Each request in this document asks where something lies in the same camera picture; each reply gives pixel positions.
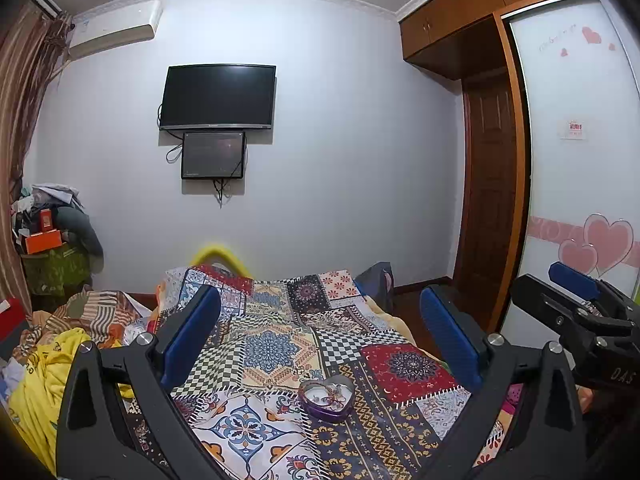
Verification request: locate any striped orange cloth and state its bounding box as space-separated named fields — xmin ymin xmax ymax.
xmin=11 ymin=290 xmax=152 ymax=363

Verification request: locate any brown wooden door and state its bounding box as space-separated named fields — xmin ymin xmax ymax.
xmin=454 ymin=70 xmax=516 ymax=330

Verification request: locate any blue grey cloth pile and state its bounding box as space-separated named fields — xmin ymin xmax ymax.
xmin=354 ymin=261 xmax=395 ymax=313

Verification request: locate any patchwork patterned bedspread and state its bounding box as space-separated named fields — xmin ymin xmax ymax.
xmin=114 ymin=263 xmax=526 ymax=480

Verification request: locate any purple heart-shaped tin box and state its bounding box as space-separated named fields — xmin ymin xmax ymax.
xmin=298 ymin=375 xmax=356 ymax=424

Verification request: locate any green patterned bag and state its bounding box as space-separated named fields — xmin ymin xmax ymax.
xmin=21 ymin=244 xmax=91 ymax=297

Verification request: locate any dark grey bag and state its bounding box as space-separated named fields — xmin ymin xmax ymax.
xmin=54 ymin=206 xmax=104 ymax=274

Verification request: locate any yellow cloth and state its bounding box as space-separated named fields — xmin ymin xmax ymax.
xmin=6 ymin=326 xmax=137 ymax=476

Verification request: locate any red box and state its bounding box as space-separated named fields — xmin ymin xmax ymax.
xmin=0 ymin=297 xmax=26 ymax=340

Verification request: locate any orange box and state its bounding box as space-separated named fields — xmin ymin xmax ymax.
xmin=25 ymin=230 xmax=63 ymax=255

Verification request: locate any white sliding wardrobe door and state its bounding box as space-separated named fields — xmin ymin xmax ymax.
xmin=499 ymin=0 xmax=640 ymax=336

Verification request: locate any white air conditioner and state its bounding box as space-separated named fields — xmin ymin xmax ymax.
xmin=68 ymin=0 xmax=163 ymax=61

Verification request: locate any striped brown curtain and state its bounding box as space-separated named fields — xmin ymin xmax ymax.
xmin=1 ymin=2 xmax=70 ymax=314

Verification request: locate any small wall monitor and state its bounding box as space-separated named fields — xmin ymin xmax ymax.
xmin=181 ymin=131 xmax=246 ymax=180

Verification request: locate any large black wall television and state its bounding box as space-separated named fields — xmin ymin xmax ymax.
xmin=160 ymin=64 xmax=277 ymax=130

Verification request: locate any wooden wardrobe frame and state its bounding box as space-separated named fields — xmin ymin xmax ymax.
xmin=399 ymin=0 xmax=550 ymax=332

